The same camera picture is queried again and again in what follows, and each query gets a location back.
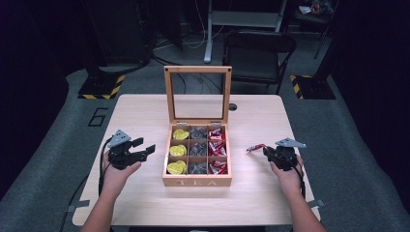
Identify white desk frame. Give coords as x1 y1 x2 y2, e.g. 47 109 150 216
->
203 0 288 64

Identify yellow black striped stand base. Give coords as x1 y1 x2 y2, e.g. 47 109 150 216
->
77 74 126 101
289 74 337 101

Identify person's left hand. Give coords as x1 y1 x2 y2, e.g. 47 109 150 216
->
102 154 142 197

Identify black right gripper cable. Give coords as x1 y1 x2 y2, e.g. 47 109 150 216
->
289 157 308 200

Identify black floor cables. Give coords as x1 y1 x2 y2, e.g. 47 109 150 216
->
151 54 221 95

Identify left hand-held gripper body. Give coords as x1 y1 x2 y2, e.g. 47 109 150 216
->
107 129 139 171

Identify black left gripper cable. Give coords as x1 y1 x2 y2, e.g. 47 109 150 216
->
97 138 113 198

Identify pile of dark packets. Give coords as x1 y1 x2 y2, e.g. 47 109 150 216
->
188 127 209 176

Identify black cabinet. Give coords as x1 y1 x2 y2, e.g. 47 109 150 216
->
86 0 153 67

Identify person's right hand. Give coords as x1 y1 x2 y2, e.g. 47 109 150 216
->
270 154 304 194

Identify black folding chair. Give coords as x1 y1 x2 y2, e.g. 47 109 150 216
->
221 30 298 95

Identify pile of red packets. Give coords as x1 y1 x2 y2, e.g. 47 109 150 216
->
207 128 228 176

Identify red snack packet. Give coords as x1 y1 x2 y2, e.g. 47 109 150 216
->
246 143 269 153

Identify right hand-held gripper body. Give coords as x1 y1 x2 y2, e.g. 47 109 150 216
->
269 137 308 172

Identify wooden tea box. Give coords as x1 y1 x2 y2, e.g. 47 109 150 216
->
161 65 233 188

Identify clutter on dark shelf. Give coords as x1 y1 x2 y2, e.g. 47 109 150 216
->
298 0 335 17

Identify grey tape strip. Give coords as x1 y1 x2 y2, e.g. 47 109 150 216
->
67 199 91 213
307 198 326 210

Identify white cables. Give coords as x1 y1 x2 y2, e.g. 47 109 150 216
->
182 0 225 50

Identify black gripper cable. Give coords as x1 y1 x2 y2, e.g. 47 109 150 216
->
289 157 308 200
97 138 113 198

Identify pile of yellow packets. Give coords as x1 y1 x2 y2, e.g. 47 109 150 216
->
166 129 190 176

